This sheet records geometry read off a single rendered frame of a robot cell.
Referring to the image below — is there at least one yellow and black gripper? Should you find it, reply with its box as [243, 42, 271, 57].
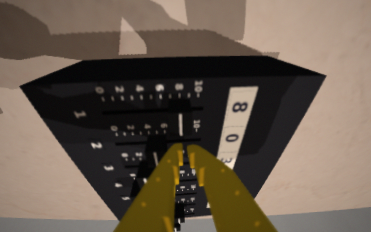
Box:
[113, 143, 278, 232]

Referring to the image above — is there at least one black lighting desk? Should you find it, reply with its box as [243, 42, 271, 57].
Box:
[19, 56, 327, 232]

